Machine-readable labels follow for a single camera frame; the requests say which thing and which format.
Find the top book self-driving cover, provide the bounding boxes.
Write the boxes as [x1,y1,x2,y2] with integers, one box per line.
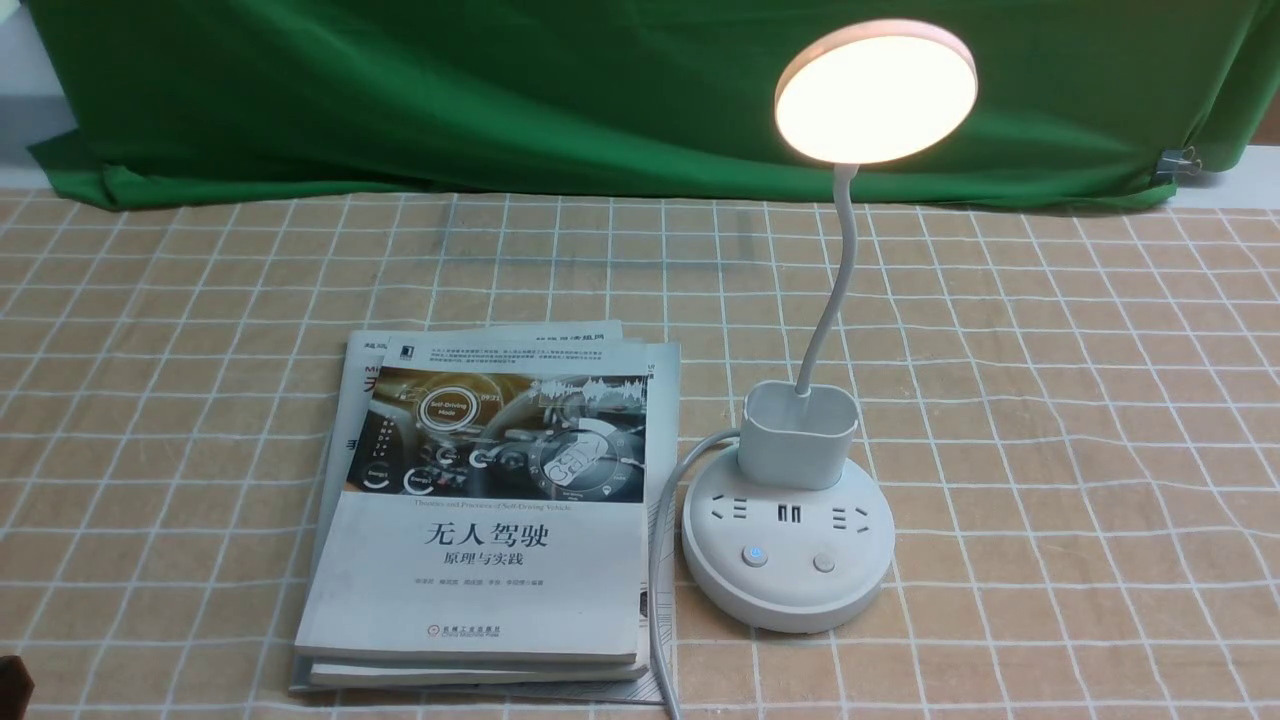
[294,336,650,664]

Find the white lamp power cable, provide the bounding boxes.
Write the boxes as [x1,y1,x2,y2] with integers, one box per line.
[648,428,742,720]

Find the metal binder clip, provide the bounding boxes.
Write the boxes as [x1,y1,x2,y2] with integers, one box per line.
[1152,146,1203,184]

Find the bottom white book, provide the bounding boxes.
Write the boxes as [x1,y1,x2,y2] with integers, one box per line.
[288,320,675,705]

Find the orange checkered tablecloth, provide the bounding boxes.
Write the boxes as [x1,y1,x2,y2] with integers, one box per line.
[1,191,1279,719]

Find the white desk lamp with sockets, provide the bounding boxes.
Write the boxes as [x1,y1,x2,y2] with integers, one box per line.
[681,18,978,634]

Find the green backdrop cloth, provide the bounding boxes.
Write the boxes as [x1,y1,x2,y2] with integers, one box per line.
[27,1,1277,211]

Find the dark object bottom left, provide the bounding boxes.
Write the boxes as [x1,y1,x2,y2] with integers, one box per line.
[0,655,35,720]

